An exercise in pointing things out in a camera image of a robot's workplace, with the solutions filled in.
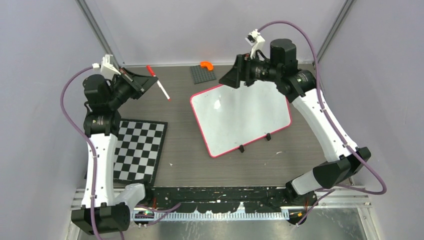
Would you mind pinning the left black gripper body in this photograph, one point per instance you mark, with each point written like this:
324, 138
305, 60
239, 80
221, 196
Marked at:
123, 90

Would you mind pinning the black white checkerboard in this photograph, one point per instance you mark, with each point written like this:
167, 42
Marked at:
138, 151

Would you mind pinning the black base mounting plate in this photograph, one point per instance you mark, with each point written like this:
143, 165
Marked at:
219, 200

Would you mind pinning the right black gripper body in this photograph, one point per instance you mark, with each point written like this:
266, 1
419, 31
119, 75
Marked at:
257, 70

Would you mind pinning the pink framed whiteboard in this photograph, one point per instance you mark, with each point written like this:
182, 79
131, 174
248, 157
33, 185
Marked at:
229, 117

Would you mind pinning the orange curved plastic piece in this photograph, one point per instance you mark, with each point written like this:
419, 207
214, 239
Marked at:
207, 65

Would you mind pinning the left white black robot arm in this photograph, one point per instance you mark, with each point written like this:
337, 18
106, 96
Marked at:
101, 211

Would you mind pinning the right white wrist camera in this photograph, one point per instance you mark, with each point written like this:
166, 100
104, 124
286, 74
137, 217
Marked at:
256, 41

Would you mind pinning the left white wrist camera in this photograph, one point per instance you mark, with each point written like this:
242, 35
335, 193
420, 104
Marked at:
106, 67

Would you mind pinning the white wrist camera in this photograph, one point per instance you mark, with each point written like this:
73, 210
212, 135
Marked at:
106, 67
256, 41

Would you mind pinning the grey studded baseplate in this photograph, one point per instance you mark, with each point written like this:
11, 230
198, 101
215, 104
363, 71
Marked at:
201, 74

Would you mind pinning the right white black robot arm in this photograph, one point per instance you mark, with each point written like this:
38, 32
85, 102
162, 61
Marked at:
343, 156

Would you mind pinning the red capped white marker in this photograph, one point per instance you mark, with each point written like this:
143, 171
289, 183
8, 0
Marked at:
150, 70

